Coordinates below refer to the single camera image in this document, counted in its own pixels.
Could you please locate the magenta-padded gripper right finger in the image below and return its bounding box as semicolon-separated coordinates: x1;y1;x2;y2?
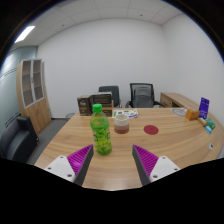
131;144;181;187

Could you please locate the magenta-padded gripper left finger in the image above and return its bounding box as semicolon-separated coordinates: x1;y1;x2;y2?
44;143;95;187

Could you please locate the green drink bottle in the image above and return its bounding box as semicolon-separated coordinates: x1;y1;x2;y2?
89;103;113;156

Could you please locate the flat round red coaster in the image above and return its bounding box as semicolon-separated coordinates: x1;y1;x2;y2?
143;124;160;136

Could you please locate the black leather sofa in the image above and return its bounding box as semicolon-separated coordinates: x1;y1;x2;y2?
0;115;40;164

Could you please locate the round glass ashtray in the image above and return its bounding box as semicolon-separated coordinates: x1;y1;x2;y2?
172;107;188;118

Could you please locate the wooden shelf cabinet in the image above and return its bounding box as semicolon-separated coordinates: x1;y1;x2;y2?
16;58;53;135

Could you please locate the small wooden box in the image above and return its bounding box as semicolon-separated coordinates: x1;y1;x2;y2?
185;108;201;121

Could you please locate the small beige pack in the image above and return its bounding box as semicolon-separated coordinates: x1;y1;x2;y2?
197;117;208;127

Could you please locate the white and brown cup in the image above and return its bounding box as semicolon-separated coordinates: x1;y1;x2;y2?
113;113;130;135

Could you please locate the small green box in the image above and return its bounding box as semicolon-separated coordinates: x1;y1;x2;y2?
204;117;217;131

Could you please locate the tall dark brown carton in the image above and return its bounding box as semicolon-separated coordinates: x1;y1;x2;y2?
76;95;93;117

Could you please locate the wooden side desk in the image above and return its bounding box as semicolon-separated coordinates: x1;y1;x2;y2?
159;92;201;111

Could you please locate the purple box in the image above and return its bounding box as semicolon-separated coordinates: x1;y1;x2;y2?
198;96;211;120

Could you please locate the flat brown carton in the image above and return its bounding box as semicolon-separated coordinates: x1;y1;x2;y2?
101;103;115;118

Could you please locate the black mesh office chair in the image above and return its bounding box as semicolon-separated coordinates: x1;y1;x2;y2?
125;82;167;109

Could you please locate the rectangular ceiling light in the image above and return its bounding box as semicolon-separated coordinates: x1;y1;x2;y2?
14;25;36;44

